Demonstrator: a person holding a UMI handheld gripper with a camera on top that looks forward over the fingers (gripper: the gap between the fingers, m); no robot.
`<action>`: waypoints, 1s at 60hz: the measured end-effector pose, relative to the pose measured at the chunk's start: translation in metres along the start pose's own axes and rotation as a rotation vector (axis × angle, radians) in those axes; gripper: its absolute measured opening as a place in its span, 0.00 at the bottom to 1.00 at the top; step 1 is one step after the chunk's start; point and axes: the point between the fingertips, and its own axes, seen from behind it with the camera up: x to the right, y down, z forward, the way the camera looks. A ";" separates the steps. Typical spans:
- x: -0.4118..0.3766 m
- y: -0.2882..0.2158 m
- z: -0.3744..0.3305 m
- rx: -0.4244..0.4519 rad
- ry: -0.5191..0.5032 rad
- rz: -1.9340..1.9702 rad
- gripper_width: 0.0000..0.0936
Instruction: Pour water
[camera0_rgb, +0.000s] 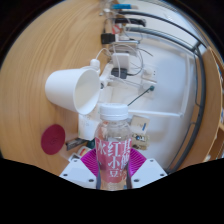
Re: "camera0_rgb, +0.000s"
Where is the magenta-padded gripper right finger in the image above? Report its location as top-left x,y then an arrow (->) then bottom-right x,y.
128,148 -> 168,190

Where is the black charger block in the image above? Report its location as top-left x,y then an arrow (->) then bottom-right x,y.
110,67 -> 128,79

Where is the small blue bottle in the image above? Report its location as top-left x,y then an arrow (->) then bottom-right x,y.
111,3 -> 134,10

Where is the flat round red coaster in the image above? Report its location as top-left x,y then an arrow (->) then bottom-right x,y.
40,124 -> 67,156

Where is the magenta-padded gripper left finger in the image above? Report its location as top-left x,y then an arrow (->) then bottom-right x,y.
59,148 -> 99,190

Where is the grey metal desk frame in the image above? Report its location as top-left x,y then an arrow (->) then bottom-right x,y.
118,9 -> 208,173

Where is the clear pink-labelled drink bottle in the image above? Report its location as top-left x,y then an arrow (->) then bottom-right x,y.
94,103 -> 134,192

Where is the white plastic cup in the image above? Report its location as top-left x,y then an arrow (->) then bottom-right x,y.
44,66 -> 102,116

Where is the white power adapter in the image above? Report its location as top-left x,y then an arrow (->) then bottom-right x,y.
111,53 -> 130,70

